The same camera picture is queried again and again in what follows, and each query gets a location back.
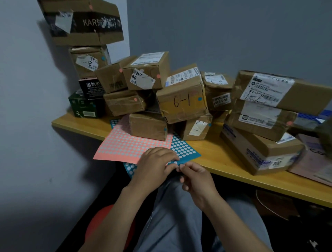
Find person's left hand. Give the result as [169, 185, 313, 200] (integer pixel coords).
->
[128, 147, 180, 195]

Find person's right hand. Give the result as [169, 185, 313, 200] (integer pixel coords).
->
[177, 161, 221, 211]

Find teal sticker sheet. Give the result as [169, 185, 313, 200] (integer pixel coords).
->
[110, 119, 202, 179]

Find pink dot sticker sheet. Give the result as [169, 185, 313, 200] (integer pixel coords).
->
[93, 114, 174, 164]

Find small tall box white labels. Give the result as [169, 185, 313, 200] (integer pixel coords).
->
[176, 113, 213, 141]

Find box with 004 label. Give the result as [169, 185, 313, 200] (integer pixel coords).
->
[220, 122, 303, 176]

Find box marked 3-3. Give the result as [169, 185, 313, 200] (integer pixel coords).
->
[233, 127, 304, 158]

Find small cardboard parcel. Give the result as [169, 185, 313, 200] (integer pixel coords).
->
[122, 51, 170, 91]
[225, 100, 298, 142]

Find pile of brown parcels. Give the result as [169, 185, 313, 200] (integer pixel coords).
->
[209, 109, 231, 123]

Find dark green box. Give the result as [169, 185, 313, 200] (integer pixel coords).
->
[68, 89, 106, 119]

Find large pink box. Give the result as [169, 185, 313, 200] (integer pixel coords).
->
[288, 134, 332, 187]

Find brown parcel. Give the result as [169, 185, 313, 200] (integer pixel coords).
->
[232, 70, 332, 116]

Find box with black KARRIE band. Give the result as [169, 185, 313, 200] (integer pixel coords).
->
[37, 0, 125, 47]

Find person's left forearm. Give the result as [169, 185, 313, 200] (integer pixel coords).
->
[77, 186, 154, 252]

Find person's grey trousers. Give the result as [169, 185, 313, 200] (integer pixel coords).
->
[133, 179, 273, 252]

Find red stool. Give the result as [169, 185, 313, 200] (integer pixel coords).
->
[85, 204, 135, 250]

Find white cable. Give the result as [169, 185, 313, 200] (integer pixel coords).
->
[255, 189, 288, 221]

